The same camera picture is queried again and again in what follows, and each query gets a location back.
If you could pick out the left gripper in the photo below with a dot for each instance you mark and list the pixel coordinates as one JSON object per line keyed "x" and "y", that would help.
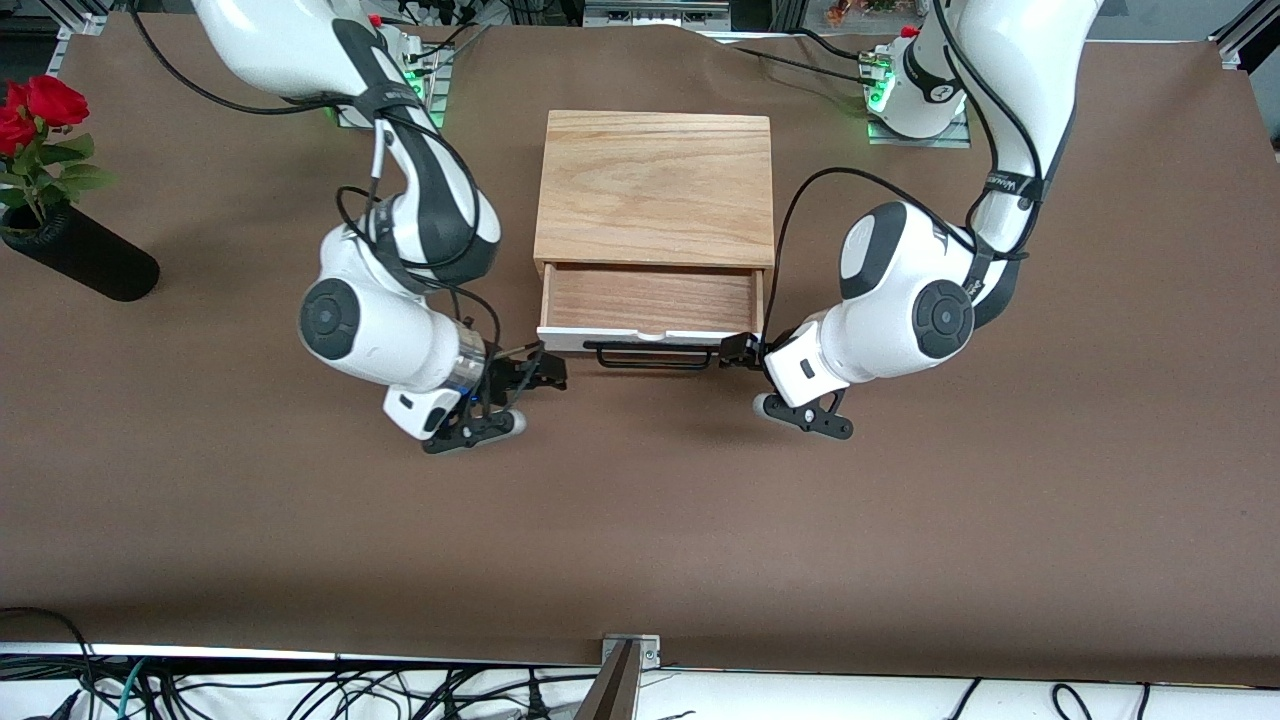
{"x": 742, "y": 351}

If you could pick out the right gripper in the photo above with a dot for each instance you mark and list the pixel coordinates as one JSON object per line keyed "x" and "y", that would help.
{"x": 507, "y": 376}

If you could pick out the white-fronted wooden drawer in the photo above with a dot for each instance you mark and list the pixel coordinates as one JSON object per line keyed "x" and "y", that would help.
{"x": 650, "y": 298}

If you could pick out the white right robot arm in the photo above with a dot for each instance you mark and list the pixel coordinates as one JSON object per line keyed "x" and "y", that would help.
{"x": 370, "y": 330}

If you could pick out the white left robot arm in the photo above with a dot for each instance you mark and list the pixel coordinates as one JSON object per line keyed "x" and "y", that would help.
{"x": 900, "y": 320}

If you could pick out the wooden drawer cabinet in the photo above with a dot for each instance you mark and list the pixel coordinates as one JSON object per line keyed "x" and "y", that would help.
{"x": 655, "y": 185}

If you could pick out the brown table cover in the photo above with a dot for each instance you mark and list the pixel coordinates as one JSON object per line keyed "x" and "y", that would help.
{"x": 640, "y": 520}

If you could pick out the grey metal background device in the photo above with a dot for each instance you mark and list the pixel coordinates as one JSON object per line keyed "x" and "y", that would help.
{"x": 655, "y": 14}

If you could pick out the orange background flowers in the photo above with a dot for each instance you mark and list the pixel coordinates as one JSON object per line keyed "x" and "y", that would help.
{"x": 860, "y": 10}

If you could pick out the black cylindrical vase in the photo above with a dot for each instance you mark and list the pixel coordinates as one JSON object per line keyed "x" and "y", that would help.
{"x": 90, "y": 262}

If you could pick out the small red artificial rose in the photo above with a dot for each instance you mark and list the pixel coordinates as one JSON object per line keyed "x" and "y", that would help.
{"x": 14, "y": 125}

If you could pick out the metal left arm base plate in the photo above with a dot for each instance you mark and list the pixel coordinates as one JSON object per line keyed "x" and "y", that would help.
{"x": 920, "y": 141}

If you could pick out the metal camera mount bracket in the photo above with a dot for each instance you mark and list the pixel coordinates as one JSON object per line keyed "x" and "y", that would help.
{"x": 645, "y": 650}

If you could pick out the aluminium camera pole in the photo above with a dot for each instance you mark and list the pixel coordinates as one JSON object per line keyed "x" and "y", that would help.
{"x": 612, "y": 690}

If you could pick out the aluminium frame profile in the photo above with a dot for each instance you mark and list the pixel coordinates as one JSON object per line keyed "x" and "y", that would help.
{"x": 1245, "y": 30}
{"x": 80, "y": 15}

